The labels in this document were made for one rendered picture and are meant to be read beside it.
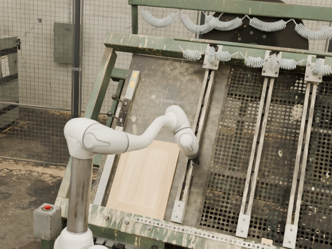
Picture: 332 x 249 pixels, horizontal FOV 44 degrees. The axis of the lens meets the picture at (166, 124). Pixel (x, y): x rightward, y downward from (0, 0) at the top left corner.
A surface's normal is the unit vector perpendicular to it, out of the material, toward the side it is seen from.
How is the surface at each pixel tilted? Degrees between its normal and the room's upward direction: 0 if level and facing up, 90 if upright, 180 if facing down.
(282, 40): 90
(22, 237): 0
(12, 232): 0
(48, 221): 90
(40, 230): 90
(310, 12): 90
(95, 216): 54
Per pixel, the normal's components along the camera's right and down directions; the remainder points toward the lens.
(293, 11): -0.29, 0.25
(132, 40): -0.19, -0.36
